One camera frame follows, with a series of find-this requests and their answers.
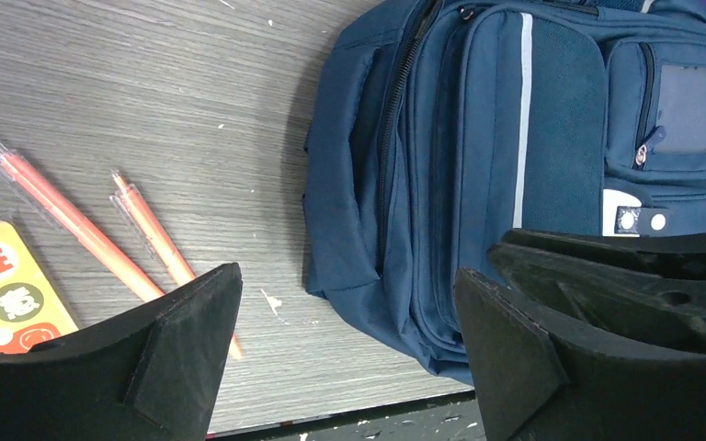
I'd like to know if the orange pen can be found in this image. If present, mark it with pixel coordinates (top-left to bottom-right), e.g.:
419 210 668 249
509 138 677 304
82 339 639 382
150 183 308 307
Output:
108 169 245 361
0 142 164 302

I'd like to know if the navy blue backpack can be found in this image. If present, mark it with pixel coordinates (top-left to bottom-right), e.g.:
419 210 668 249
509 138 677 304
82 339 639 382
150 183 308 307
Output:
302 1 706 384

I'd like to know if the orange pen right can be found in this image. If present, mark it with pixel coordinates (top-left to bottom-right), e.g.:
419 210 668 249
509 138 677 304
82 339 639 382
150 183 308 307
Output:
108 169 245 361

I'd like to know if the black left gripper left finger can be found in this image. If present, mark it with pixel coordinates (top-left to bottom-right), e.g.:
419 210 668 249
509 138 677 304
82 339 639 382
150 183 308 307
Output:
0 263 243 440

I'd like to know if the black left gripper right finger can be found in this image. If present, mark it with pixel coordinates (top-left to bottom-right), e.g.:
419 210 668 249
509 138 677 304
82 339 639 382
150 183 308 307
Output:
454 269 706 440

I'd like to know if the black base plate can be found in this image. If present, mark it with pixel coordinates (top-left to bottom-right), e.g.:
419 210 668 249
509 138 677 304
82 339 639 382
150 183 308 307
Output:
208 390 486 441

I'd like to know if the orange pen left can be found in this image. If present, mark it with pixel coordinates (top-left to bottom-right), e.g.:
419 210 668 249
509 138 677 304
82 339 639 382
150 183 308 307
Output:
0 142 164 302

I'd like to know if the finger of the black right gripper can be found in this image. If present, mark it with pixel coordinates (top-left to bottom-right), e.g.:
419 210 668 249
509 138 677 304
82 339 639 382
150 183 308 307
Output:
502 229 706 280
488 243 706 354

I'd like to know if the orange spiral notepad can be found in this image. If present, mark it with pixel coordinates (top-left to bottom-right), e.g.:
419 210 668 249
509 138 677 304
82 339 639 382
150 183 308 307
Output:
0 220 79 354

